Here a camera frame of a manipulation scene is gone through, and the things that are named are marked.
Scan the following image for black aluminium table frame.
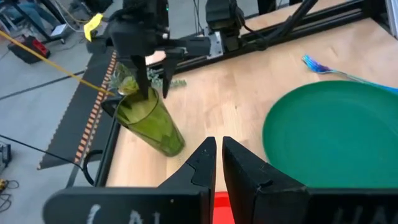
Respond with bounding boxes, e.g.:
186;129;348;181
93;0;398;188

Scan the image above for black and red case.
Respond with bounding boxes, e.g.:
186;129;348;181
7;35;51;65

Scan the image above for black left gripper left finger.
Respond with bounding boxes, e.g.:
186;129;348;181
42;136;218;224

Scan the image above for yellow tape tag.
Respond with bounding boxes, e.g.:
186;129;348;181
83;12;104;43

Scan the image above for black rolling cart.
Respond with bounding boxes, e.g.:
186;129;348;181
0;0;74;44

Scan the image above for black hazard-striped floor mat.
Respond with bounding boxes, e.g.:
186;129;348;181
36;51;121;171

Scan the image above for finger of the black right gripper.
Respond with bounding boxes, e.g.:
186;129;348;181
161;46;188;100
129;55;150;101

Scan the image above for green round plate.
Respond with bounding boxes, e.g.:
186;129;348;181
262;80;398;189

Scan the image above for silver mounting bracket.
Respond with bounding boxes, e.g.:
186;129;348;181
206;30;224;60

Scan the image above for green translucent plastic cup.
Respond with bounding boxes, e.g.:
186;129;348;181
113;86;186;157

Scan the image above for red plastic tray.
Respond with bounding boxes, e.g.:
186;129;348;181
212;191;234;224

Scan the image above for yellow cable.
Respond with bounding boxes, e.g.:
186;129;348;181
0;29;115;96

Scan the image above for succulent plant in dark pot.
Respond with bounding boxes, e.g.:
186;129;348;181
101;62;188;119

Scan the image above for small grey device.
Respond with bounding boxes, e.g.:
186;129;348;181
0;142;12;169

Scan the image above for tangled black cables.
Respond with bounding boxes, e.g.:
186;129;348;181
0;179;20;214

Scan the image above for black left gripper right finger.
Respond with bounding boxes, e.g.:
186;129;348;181
221;136;398;224

